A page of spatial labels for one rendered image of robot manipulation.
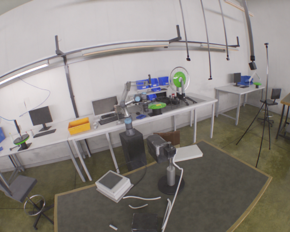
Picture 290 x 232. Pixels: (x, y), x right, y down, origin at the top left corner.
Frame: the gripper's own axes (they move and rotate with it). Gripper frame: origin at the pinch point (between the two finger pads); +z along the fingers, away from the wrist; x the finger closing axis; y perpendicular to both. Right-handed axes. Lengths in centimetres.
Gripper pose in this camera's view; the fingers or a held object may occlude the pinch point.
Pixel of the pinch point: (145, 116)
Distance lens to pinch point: 186.7
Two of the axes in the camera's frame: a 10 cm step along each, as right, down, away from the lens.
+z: 1.2, 9.3, 3.5
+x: -5.1, -2.4, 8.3
